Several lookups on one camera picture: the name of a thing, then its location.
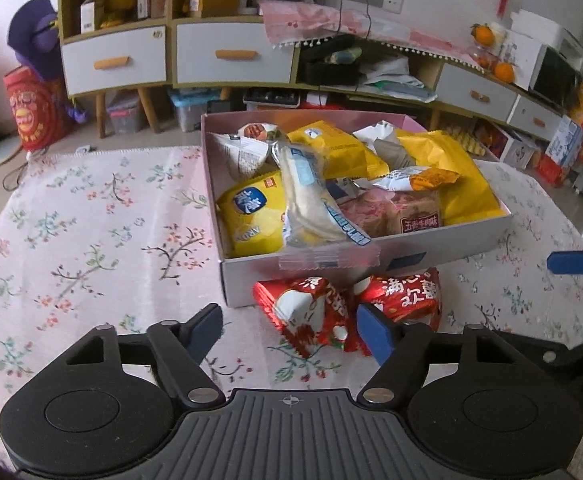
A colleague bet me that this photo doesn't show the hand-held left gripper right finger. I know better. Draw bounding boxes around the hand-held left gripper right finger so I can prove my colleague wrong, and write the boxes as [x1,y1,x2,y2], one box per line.
[355,303,528,408]

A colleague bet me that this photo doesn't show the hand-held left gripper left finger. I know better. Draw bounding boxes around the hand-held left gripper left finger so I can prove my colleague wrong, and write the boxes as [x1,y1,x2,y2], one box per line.
[45,302,228,409]

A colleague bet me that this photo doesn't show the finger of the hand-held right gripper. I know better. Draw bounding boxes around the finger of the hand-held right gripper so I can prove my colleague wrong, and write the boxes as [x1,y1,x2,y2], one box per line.
[546,242,583,276]
[494,330,583,386]

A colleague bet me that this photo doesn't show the red snack packet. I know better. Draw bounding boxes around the red snack packet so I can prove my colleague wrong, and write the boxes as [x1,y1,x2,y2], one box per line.
[252,276,349,358]
[354,267,442,356]

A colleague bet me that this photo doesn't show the pink cardboard box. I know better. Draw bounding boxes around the pink cardboard box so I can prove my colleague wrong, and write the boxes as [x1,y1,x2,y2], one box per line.
[200,112,515,309]

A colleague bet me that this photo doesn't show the pink floral snack packet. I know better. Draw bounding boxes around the pink floral snack packet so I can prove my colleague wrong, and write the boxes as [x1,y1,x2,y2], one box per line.
[339,192,402,237]

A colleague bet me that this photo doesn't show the tan brown label snack packet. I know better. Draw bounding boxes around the tan brown label snack packet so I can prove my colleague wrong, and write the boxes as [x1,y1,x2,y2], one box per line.
[390,191,445,239]

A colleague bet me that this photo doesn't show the yellow blue label chips packet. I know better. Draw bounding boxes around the yellow blue label chips packet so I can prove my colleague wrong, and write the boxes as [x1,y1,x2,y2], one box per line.
[216,177,287,258]

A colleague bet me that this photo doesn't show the large yellow snack packet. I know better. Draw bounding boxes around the large yellow snack packet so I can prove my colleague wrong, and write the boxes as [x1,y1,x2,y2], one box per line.
[396,130,507,226]

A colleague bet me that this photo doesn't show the clear blue print bread packet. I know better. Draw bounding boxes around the clear blue print bread packet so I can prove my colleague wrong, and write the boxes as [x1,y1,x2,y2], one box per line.
[274,142,377,271]

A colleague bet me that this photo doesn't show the white orange snack packet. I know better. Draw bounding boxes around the white orange snack packet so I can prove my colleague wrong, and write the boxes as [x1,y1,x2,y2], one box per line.
[371,166,459,192]

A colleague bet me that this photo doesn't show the white nut kernel packet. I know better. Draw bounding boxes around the white nut kernel packet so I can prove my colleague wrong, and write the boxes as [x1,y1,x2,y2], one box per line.
[208,122,277,181]

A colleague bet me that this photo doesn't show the small yellow snack packet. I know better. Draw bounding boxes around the small yellow snack packet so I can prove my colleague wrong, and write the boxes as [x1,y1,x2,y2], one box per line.
[286,120,389,178]

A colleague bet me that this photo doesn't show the blue white carton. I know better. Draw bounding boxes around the blue white carton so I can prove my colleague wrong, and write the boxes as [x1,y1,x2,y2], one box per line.
[544,114,583,168]

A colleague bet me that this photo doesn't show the white printed carton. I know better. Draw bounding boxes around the white printed carton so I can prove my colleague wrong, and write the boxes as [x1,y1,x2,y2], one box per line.
[474,120,542,170]

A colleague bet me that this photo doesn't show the floral cloth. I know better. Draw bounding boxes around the floral cloth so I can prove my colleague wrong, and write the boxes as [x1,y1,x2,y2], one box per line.
[0,145,583,480]

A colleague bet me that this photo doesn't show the microwave oven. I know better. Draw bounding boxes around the microwave oven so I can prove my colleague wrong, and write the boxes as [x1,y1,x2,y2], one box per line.
[529,45,583,107]

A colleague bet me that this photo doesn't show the blue storage bin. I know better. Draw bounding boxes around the blue storage bin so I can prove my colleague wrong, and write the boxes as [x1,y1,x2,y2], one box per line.
[170,91,222,133]

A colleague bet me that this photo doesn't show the white appliance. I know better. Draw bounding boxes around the white appliance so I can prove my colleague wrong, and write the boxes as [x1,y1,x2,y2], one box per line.
[511,7,583,61]

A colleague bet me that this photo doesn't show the low wooden cabinet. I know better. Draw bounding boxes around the low wooden cabinet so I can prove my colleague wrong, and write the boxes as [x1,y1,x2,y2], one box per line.
[171,7,579,143]

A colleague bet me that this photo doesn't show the small clear storage bin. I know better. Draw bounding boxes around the small clear storage bin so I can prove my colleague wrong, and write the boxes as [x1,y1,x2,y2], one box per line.
[106,91,144,135]

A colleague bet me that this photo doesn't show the clear bin dark contents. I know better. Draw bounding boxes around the clear bin dark contents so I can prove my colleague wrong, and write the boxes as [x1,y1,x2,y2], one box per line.
[244,89,302,111]

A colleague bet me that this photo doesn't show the folded clothes pile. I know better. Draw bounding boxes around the folded clothes pile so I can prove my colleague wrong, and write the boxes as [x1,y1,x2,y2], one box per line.
[361,55,437,103]

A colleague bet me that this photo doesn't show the black basket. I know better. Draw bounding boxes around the black basket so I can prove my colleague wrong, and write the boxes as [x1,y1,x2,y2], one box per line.
[304,45,362,86]

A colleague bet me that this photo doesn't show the red printed bag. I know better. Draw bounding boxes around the red printed bag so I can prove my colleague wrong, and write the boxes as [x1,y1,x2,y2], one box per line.
[4,65,72,152]

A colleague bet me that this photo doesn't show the pink patterned cloth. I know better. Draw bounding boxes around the pink patterned cloth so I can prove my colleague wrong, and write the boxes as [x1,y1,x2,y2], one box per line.
[257,0,482,68]

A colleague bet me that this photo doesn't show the brown cardboard box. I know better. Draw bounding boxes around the brown cardboard box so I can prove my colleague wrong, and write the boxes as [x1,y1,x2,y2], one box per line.
[190,0,242,18]

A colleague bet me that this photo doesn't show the purple hat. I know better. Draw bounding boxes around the purple hat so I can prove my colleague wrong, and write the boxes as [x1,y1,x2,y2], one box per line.
[7,0,64,81]

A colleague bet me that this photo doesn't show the white drawer wooden handle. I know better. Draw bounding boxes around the white drawer wooden handle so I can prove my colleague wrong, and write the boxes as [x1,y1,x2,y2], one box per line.
[439,62,517,123]
[176,22,295,86]
[509,95,565,141]
[61,26,167,97]

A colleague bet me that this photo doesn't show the black power cable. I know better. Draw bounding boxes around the black power cable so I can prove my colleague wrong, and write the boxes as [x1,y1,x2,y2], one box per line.
[336,0,372,41]

